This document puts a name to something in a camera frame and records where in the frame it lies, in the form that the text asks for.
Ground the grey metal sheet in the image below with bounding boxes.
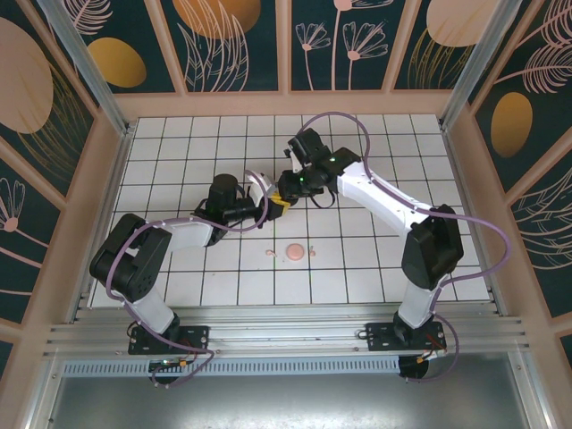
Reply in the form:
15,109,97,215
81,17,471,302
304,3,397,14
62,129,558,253
26,352,551,429

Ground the grey slotted cable duct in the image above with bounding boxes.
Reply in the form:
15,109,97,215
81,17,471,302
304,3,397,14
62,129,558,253
62,357,401,376

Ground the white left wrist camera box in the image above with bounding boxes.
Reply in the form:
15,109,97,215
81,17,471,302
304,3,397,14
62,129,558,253
244,171,274,206

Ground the aluminium frame post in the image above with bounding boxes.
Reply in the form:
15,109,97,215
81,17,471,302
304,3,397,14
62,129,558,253
38,0,135,135
440,0,513,130

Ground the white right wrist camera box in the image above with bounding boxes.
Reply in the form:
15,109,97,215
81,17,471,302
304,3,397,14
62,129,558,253
285,149,306,174

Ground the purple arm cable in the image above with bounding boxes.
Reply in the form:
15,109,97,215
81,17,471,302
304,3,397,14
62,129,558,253
294,111,512,384
106,172,272,389

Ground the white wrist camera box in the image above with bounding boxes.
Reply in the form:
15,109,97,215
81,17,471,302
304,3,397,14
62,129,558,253
285,149,306,174
244,171,274,206

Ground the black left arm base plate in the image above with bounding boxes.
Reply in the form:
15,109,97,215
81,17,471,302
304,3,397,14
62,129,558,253
128,324,210,357

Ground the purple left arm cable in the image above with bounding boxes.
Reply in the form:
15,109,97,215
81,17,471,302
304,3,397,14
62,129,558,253
106,172,272,389

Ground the thin black gripper wire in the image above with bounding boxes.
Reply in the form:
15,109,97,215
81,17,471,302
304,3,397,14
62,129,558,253
307,185,337,210

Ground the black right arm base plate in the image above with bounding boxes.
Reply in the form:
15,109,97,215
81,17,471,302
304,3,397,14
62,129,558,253
365,322,448,354

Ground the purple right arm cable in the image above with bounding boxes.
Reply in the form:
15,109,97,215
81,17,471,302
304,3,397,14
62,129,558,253
294,111,512,384

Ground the aluminium mounting rail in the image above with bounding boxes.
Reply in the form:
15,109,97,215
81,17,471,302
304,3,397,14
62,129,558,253
44,306,531,358

